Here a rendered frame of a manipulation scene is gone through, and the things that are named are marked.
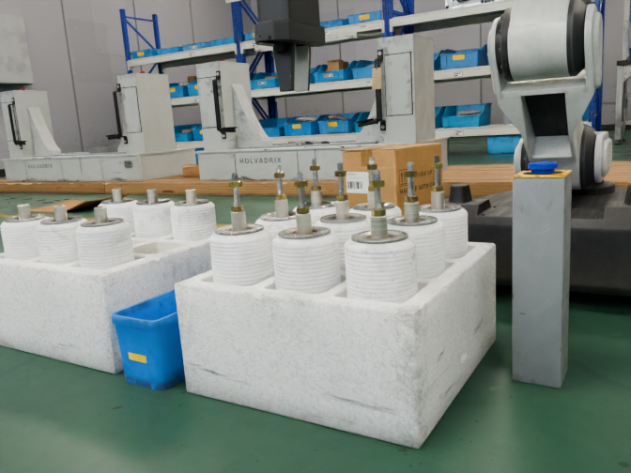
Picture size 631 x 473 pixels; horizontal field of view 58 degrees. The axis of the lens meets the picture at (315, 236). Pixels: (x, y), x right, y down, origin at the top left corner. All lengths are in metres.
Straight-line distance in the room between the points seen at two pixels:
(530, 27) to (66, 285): 0.97
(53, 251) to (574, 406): 0.91
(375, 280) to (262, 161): 2.72
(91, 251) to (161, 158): 3.18
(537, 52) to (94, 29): 7.86
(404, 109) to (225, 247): 2.26
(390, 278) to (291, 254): 0.14
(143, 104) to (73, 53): 4.35
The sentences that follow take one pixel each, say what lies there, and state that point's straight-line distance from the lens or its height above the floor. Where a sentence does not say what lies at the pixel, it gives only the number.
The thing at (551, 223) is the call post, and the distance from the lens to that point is 0.87.
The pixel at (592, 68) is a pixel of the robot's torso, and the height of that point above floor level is 0.47.
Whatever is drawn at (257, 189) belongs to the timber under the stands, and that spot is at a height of 0.04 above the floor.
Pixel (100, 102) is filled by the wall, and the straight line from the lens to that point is 8.59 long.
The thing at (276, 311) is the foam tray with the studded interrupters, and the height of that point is 0.16.
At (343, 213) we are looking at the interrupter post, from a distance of 0.91.
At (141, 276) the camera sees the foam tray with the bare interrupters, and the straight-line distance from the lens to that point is 1.08.
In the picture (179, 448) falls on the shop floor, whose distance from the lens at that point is 0.82.
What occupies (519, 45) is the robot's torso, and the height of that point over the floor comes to 0.52.
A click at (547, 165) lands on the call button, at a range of 0.87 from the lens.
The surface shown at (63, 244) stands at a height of 0.21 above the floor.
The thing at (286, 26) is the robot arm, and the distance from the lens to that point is 0.77.
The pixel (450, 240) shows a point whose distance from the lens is 0.95.
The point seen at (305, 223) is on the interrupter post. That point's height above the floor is 0.27.
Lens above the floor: 0.41
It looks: 11 degrees down
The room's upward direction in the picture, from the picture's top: 4 degrees counter-clockwise
